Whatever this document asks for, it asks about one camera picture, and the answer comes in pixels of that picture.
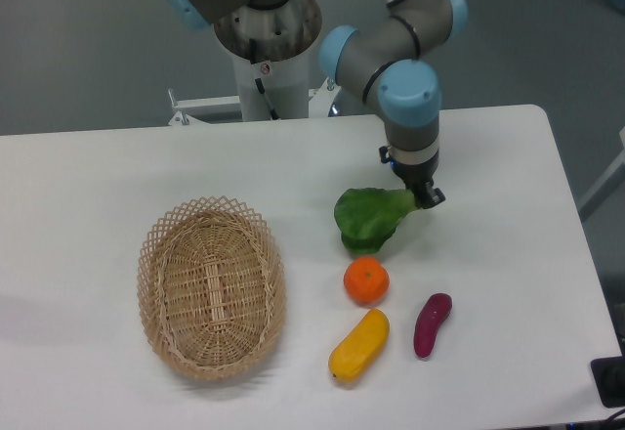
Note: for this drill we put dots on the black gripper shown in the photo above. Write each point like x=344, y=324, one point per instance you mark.
x=416, y=169

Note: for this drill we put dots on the green bok choy vegetable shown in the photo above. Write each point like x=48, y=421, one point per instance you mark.
x=367, y=218

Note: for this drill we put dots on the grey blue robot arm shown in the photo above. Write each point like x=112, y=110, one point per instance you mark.
x=383, y=68

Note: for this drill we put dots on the orange tangerine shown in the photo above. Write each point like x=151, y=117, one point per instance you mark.
x=366, y=280

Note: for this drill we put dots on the purple sweet potato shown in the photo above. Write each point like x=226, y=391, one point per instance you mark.
x=431, y=317

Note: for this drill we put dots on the yellow mango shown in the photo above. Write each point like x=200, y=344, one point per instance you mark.
x=357, y=352

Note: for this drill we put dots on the white table leg right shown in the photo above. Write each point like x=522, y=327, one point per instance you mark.
x=611, y=178

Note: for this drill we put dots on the woven wicker basket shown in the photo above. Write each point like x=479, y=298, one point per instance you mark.
x=211, y=288

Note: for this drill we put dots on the black power socket box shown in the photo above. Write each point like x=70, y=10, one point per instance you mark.
x=608, y=375

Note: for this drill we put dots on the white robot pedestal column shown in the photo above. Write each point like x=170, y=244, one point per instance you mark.
x=270, y=52

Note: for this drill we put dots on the white metal mounting frame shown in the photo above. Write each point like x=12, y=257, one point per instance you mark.
x=322, y=103

